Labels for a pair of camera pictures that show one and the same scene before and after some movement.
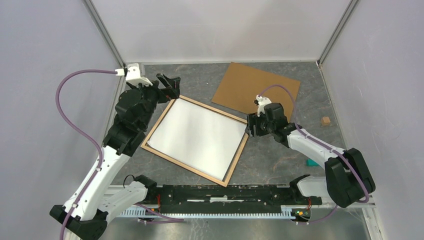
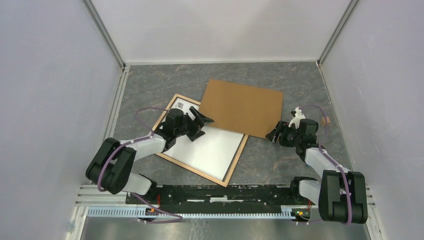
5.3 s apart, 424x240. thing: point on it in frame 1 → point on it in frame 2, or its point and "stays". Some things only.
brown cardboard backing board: [241, 84] → [246, 109]
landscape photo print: [204, 139] stays
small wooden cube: [325, 121] stays
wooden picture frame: [243, 139] → [187, 166]
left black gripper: [172, 84] → [201, 119]
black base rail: [227, 198] stays
